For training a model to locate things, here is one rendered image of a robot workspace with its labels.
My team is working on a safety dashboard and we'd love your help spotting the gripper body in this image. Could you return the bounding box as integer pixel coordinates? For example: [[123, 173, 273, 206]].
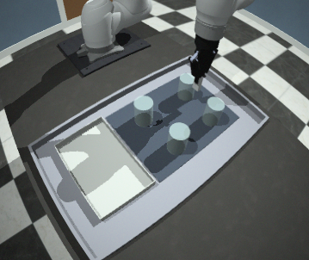
[[195, 34, 219, 61]]

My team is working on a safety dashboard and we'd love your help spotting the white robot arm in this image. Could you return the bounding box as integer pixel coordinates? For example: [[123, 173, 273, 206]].
[[77, 0, 255, 63]]

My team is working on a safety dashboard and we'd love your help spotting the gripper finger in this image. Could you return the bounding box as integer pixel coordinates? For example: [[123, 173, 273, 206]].
[[201, 49, 219, 84], [188, 51, 208, 91]]

